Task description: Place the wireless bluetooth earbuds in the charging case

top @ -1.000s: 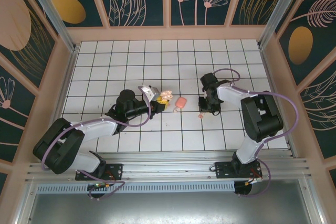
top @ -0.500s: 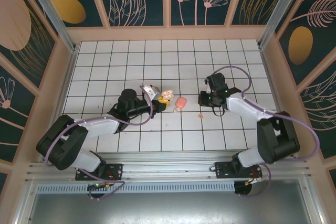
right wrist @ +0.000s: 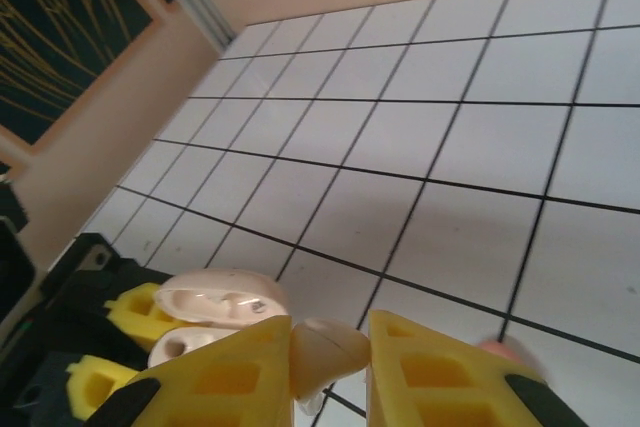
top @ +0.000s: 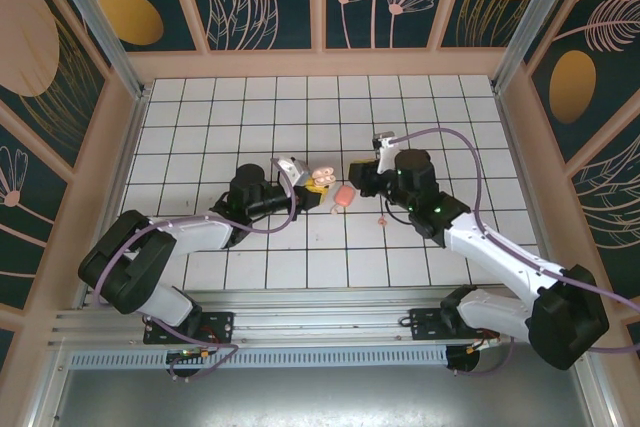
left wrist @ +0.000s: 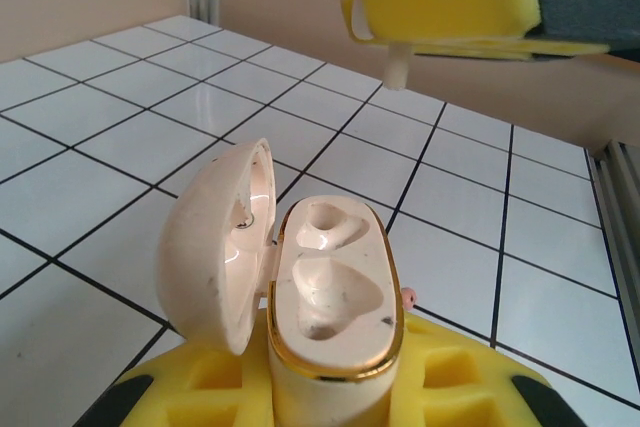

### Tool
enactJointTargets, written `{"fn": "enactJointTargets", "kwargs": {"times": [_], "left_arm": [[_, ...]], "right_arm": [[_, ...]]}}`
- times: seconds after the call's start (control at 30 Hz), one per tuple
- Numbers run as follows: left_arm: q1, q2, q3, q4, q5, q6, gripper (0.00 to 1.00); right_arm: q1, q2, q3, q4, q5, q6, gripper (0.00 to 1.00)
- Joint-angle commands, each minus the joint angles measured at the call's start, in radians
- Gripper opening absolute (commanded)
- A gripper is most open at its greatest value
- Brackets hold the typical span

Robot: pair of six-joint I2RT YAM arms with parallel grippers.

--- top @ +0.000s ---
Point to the aluminium side rail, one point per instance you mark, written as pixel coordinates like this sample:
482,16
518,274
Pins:
528,187

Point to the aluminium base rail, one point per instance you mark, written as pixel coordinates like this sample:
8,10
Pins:
320,317

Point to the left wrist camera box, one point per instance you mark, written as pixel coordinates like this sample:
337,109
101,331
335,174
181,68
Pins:
292,169

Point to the beige earbud charging case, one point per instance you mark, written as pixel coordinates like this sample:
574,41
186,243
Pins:
324,178

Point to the aluminium frame post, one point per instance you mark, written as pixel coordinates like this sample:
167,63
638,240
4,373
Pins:
537,22
97,22

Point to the leaf outline wall panel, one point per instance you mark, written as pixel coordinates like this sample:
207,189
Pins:
610,207

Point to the beige disc wall panel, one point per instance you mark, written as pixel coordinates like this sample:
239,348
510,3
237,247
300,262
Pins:
30,47

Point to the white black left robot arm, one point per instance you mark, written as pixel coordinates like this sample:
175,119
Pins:
200,234

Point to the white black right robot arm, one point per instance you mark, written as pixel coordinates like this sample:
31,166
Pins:
500,258

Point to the orange oval feather wall panel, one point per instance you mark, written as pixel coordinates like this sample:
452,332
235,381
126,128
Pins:
575,82

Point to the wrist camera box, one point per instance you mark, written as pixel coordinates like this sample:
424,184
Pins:
385,154
292,169

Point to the orange oval leaf wall panel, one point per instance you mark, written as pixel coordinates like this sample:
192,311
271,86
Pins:
130,17

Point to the grey metal sheet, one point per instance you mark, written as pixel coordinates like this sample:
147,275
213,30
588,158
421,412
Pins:
320,397

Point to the small pink silicone ear tip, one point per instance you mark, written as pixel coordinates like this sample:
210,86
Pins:
382,220

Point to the pink earbud charging case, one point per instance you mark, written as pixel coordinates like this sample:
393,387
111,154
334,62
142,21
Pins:
345,195

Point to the flower outline wall panel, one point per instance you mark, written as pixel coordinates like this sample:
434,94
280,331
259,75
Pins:
25,197

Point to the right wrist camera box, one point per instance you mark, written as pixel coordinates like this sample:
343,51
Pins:
385,154

